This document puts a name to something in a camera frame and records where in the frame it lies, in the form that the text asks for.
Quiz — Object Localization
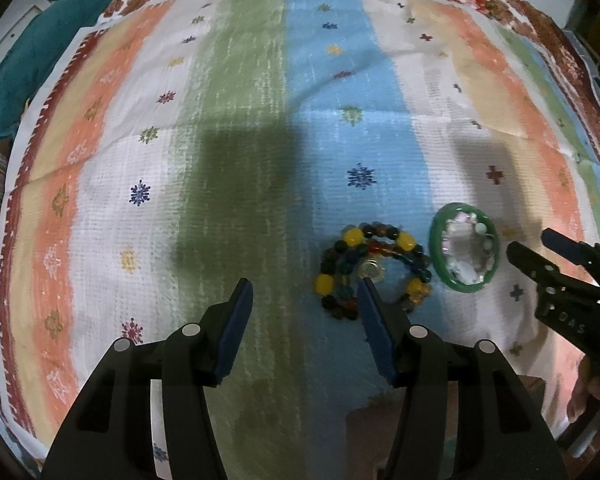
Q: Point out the green bangle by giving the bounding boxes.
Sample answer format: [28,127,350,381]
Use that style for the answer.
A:
[428,202,501,294]

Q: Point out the striped patterned cloth mat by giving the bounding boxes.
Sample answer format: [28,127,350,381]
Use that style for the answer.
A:
[0,0,600,453]

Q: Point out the teal cloth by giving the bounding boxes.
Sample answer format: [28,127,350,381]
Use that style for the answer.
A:
[0,0,123,147]

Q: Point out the multicolour beaded bracelet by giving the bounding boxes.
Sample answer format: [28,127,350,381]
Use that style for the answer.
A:
[314,221,434,320]

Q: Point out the small clear crystal ring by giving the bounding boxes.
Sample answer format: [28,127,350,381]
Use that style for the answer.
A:
[360,259,387,282]

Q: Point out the white pearl bead bracelet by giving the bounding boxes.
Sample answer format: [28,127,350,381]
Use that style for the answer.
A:
[442,211,497,282]

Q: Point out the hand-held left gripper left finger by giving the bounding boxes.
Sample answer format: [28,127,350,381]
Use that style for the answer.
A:
[40,277,254,480]

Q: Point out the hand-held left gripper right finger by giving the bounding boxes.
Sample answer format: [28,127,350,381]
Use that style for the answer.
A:
[356,278,567,480]

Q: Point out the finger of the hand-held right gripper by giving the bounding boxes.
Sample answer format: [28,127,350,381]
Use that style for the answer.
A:
[506,240,562,287]
[541,228,598,265]

